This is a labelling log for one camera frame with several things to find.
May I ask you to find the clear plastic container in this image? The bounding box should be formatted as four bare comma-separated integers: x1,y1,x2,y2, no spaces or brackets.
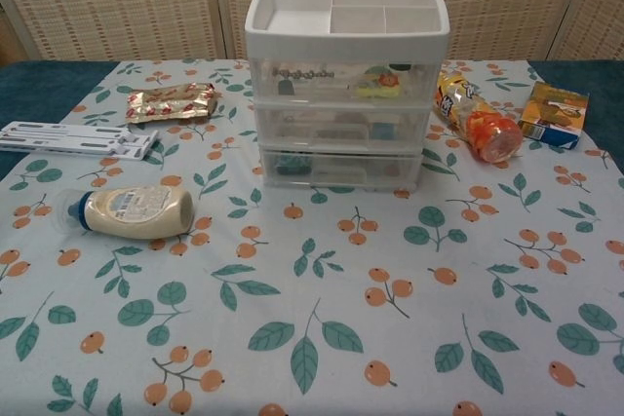
257,142,425,189
251,56,438,104
253,101,433,147

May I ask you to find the white plastic drawer organizer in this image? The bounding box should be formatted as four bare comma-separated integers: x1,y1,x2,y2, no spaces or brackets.
245,0,452,191

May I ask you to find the orange blue carton box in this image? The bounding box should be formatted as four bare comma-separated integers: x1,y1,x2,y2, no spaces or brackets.
517,80,591,150

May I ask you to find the small teal item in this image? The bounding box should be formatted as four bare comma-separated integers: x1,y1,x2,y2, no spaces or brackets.
275,152,313,177

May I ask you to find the yellow orange toy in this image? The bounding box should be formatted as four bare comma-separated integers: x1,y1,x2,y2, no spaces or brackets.
355,72,407,98

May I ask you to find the fruit leaf print tablecloth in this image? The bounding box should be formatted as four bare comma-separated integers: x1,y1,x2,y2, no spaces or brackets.
0,57,624,416

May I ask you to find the gold foil snack packet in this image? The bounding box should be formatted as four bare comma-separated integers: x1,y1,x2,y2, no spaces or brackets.
124,83,219,125

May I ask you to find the mayonnaise squeeze bottle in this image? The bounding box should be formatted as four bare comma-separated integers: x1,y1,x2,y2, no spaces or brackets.
56,184,195,241

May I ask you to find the white toothbrush pack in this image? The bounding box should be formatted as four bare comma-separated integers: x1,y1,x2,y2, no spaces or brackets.
4,119,162,150
0,132,152,163

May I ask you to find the string of beads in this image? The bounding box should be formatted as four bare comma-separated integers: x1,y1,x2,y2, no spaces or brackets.
275,67,342,82

